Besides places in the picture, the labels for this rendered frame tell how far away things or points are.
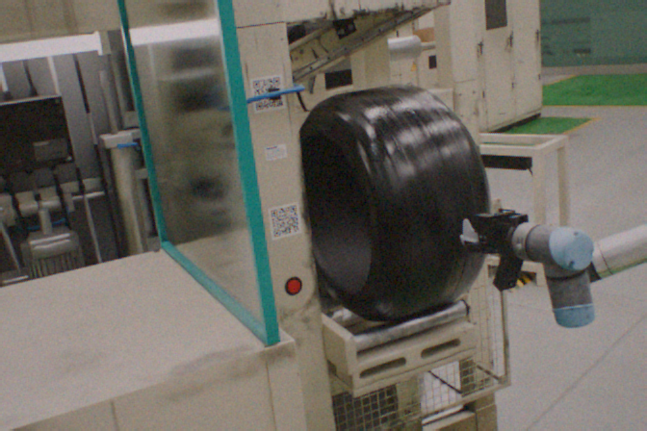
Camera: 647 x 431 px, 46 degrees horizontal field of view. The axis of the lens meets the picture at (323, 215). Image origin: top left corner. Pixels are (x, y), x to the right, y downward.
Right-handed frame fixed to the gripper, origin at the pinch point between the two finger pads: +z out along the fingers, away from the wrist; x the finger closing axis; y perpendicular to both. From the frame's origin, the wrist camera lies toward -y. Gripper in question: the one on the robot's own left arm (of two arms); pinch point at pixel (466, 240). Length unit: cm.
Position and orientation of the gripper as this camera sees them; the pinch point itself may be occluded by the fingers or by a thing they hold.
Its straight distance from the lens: 171.5
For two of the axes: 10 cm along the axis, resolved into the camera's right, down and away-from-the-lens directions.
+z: -4.2, -0.8, 9.0
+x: -8.9, 2.1, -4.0
